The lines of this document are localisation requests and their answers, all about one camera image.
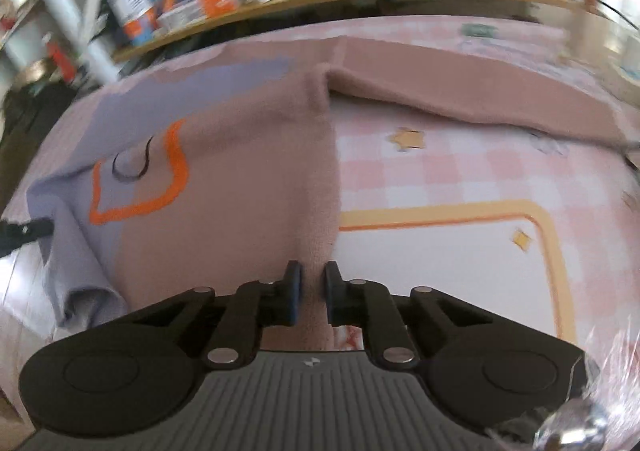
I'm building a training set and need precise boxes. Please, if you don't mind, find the pink and purple knit sweater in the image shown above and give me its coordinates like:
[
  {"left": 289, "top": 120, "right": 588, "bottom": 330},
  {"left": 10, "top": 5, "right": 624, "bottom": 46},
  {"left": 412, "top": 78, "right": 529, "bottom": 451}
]
[{"left": 24, "top": 36, "right": 639, "bottom": 349}]

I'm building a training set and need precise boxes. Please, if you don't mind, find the brass bowl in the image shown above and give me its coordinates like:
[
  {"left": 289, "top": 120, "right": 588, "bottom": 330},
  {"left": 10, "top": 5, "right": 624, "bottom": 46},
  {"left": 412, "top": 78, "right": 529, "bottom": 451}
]
[{"left": 12, "top": 58, "right": 56, "bottom": 90}]

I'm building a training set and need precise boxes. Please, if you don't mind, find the red tassel ornament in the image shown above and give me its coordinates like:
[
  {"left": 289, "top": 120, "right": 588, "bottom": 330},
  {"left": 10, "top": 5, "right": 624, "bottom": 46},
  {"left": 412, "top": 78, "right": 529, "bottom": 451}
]
[{"left": 42, "top": 33, "right": 77, "bottom": 84}]

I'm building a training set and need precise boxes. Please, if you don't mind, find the pink cartoon checkered table mat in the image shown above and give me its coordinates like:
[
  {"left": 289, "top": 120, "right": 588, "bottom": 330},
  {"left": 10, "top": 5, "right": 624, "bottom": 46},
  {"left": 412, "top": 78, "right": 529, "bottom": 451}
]
[{"left": 0, "top": 14, "right": 640, "bottom": 451}]

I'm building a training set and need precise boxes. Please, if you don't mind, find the white and orange Obrite box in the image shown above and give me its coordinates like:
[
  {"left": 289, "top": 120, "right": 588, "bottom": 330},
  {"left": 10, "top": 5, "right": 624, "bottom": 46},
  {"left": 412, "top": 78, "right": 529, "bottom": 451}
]
[{"left": 107, "top": 0, "right": 157, "bottom": 46}]

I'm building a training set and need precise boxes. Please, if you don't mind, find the green eraser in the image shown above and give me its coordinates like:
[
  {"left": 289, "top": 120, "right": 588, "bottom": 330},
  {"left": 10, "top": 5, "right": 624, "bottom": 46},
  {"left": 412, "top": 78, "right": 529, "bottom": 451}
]
[{"left": 460, "top": 23, "right": 498, "bottom": 38}]

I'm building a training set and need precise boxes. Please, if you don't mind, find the orange toothpaste box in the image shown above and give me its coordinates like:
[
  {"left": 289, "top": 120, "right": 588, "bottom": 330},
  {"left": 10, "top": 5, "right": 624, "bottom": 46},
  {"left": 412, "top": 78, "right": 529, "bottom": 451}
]
[{"left": 157, "top": 0, "right": 241, "bottom": 32}]

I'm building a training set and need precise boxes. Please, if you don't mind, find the white shelf post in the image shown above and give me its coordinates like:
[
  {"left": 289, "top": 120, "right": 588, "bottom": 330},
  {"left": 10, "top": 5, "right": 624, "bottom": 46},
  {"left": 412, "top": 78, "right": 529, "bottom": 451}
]
[{"left": 44, "top": 0, "right": 119, "bottom": 85}]

